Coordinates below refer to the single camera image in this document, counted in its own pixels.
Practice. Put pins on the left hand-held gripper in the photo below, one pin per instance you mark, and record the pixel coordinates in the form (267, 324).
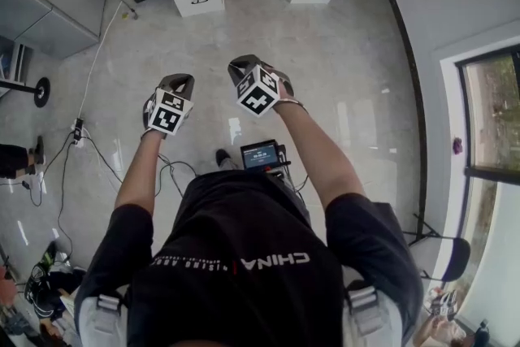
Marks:
(166, 118)

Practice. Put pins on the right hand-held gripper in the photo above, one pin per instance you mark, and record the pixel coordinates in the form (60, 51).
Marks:
(256, 97)

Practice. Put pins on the person's right forearm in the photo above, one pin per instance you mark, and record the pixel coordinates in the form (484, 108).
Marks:
(317, 158)

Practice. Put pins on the person's left forearm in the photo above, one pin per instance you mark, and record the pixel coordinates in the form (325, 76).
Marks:
(140, 174)

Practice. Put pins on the white desk drawer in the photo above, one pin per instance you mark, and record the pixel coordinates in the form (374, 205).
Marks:
(201, 4)

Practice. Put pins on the black waist screen device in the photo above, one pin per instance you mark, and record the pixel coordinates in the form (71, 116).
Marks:
(260, 156)

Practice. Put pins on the person's dark shoe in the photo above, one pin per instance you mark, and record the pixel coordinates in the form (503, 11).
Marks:
(223, 157)

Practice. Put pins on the white floor power adapter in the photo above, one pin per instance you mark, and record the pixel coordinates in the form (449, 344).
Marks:
(78, 131)

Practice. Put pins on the small yellow black plug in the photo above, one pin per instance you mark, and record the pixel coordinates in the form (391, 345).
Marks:
(131, 14)

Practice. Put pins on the grey cabinet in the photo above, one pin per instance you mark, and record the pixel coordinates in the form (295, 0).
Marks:
(48, 20)

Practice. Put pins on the person's black t-shirt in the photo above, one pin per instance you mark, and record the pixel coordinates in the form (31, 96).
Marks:
(243, 288)

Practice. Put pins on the pile of bags and shoes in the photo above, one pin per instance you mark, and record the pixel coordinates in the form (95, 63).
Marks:
(44, 280)

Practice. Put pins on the grey white chest harness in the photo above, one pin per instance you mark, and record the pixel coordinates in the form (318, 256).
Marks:
(107, 313)

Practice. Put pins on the dark framed window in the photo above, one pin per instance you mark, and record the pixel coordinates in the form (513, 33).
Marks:
(495, 114)

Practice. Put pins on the black folding chair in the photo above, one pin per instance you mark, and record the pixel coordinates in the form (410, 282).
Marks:
(451, 256)

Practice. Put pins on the small purple wall object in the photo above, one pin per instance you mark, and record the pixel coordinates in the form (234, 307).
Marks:
(458, 145)

